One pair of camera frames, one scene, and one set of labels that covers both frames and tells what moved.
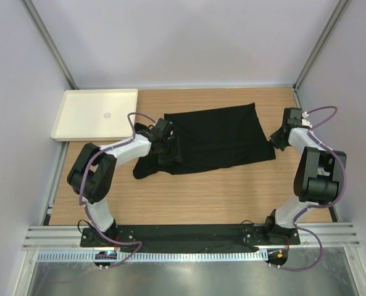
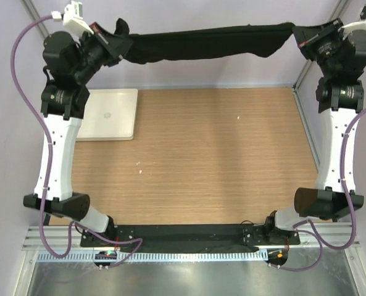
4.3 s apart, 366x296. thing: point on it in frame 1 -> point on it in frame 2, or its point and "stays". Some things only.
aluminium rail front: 39,237 stays
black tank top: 211,138 -> 262,40
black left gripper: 174,155 -> 116,45
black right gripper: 276,142 -> 308,38
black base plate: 188,235 stays
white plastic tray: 95,115 stays
